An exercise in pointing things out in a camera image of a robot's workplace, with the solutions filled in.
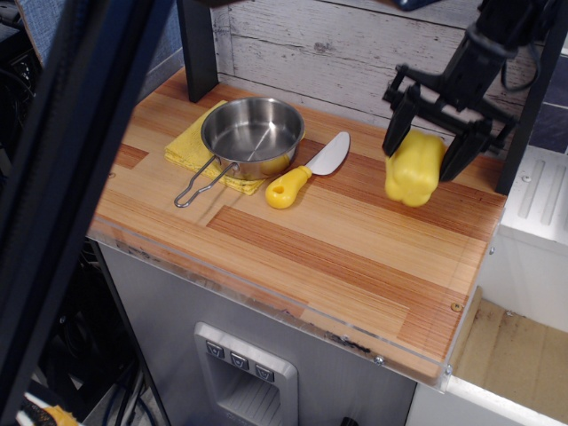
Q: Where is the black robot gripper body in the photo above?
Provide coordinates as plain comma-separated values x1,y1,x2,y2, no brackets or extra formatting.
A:
383,24,517,136

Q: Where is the clear acrylic table guard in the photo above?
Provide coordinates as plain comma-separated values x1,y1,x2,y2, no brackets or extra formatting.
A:
90,209,481,391

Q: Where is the blue fabric panel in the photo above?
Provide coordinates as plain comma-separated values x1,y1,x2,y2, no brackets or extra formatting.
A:
15,0,185,99

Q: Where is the black vertical post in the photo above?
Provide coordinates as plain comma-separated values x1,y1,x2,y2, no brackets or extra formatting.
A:
177,0,218,103
494,1,567,195

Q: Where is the yellow plastic bell pepper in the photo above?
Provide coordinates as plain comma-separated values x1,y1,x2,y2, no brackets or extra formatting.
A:
384,130,446,208

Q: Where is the toy knife with yellow handle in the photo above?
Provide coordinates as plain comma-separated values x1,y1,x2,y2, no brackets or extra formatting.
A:
264,131,351,209

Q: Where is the black vertical post left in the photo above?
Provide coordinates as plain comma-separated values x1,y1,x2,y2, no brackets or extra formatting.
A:
177,0,218,103

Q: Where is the silver toy fridge cabinet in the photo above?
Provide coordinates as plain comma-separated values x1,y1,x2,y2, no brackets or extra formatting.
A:
100,246,415,425

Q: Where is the yellow object bottom left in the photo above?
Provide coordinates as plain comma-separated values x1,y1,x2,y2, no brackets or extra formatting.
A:
33,406,80,426

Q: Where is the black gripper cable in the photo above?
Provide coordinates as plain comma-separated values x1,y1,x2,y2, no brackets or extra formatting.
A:
500,39,545,94

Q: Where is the white toy sink unit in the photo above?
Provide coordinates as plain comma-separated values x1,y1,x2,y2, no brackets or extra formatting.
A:
407,146,567,425

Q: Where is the stainless steel pot with handle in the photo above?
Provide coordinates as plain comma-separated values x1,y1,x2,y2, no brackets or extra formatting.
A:
174,97,305,208

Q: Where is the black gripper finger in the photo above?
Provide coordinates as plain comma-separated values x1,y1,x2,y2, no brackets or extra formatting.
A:
383,84,421,156
440,119,493,182

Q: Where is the black vertical post right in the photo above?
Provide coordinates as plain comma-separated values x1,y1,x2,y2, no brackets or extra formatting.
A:
494,1,567,195

